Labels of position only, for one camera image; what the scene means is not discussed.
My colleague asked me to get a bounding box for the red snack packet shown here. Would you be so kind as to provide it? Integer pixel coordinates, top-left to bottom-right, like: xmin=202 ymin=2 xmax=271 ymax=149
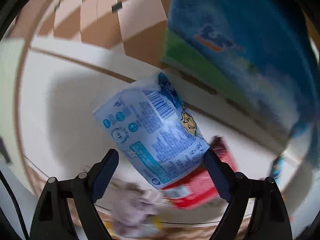
xmin=161 ymin=136 xmax=236 ymax=210

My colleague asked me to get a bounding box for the long blue biscuit packet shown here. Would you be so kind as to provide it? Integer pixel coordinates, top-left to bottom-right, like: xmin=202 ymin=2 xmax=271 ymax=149
xmin=270 ymin=155 xmax=284 ymax=180

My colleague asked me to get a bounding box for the light blue tissue pack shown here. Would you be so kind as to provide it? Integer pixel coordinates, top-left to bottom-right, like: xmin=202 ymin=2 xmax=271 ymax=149
xmin=93 ymin=72 xmax=209 ymax=190

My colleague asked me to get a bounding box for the cardboard box with blue print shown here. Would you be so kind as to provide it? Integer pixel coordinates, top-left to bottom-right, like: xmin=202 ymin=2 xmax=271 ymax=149
xmin=160 ymin=0 xmax=320 ymax=140

